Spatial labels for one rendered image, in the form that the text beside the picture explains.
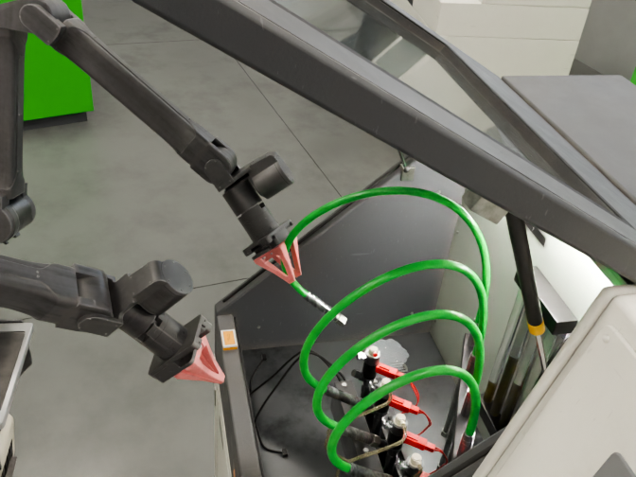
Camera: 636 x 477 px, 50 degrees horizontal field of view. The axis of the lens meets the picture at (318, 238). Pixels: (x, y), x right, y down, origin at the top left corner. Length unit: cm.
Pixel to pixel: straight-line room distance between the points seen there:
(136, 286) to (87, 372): 186
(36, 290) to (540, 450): 64
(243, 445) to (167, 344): 38
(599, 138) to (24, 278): 94
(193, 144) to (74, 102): 325
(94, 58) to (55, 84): 313
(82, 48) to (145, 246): 220
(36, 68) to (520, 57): 275
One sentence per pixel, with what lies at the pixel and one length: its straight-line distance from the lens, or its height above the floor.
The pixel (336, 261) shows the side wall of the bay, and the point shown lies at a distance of 153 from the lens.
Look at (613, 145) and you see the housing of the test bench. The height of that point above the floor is 150.
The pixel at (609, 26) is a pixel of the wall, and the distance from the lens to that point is 631.
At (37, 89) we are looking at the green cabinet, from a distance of 437.
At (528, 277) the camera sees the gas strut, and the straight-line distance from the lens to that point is 79.
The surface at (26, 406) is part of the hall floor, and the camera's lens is 274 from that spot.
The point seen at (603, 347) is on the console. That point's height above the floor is 150.
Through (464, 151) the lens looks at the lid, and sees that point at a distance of 61.
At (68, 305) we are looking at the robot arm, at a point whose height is 141.
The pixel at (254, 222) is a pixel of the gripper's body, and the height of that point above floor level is 130.
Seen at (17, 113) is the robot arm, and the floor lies 143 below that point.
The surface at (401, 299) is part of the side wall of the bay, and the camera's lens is 166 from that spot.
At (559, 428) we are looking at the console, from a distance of 86.
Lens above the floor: 200
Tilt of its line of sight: 35 degrees down
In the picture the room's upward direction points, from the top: 6 degrees clockwise
